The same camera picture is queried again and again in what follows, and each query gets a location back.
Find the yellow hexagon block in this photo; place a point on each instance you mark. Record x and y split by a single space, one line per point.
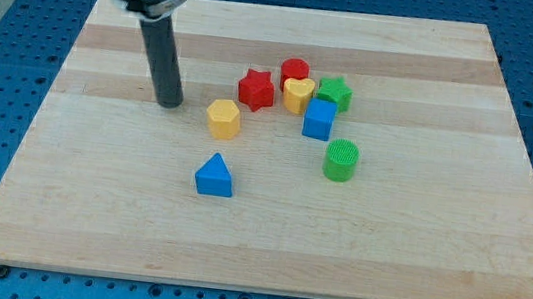
223 119

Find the red star block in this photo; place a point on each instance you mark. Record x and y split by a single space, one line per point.
256 89

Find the blue triangle block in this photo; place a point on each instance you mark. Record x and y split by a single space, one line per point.
214 178

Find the blue cube block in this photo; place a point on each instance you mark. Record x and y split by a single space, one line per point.
318 119

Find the yellow heart block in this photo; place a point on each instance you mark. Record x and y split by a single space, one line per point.
297 93

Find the green cylinder block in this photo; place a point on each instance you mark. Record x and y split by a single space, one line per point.
340 160

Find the light wooden board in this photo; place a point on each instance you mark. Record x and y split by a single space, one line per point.
440 205

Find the red cylinder block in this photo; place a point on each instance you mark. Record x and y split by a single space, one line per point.
293 68

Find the green star block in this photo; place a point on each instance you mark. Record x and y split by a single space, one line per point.
335 90

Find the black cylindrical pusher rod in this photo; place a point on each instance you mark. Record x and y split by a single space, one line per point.
163 61

